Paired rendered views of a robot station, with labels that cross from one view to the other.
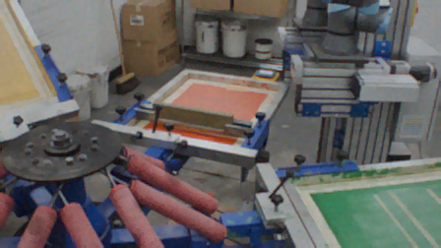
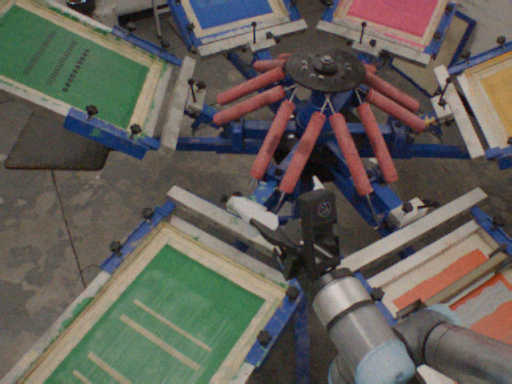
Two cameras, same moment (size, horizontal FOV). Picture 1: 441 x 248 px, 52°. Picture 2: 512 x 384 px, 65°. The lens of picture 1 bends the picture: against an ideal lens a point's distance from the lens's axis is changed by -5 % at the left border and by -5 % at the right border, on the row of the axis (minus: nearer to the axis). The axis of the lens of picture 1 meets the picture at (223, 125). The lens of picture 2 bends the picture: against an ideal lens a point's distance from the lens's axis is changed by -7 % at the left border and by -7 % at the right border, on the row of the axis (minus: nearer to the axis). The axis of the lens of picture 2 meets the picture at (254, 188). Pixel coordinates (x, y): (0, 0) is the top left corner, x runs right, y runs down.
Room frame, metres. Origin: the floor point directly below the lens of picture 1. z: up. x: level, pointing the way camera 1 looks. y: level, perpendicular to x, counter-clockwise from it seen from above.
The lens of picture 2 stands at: (1.74, -0.77, 2.21)
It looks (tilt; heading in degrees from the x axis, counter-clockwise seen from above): 49 degrees down; 134
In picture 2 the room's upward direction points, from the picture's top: straight up
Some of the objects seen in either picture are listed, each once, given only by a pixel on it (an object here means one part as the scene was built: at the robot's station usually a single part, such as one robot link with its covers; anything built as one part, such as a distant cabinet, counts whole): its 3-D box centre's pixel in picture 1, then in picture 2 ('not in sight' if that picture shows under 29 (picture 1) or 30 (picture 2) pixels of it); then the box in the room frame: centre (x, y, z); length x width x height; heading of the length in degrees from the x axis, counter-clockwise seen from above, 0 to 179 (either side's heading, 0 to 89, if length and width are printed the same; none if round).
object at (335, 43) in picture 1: (339, 39); not in sight; (2.02, -0.50, 1.31); 0.15 x 0.15 x 0.10
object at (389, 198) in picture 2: (155, 156); (394, 209); (1.47, 0.24, 1.02); 0.17 x 0.06 x 0.05; 162
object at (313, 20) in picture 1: (316, 14); not in sight; (2.51, -0.48, 1.31); 0.15 x 0.15 x 0.10
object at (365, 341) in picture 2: not in sight; (370, 351); (1.72, -0.52, 1.65); 0.11 x 0.08 x 0.09; 158
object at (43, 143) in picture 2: not in sight; (161, 141); (0.50, -0.05, 0.91); 1.34 x 0.40 x 0.08; 42
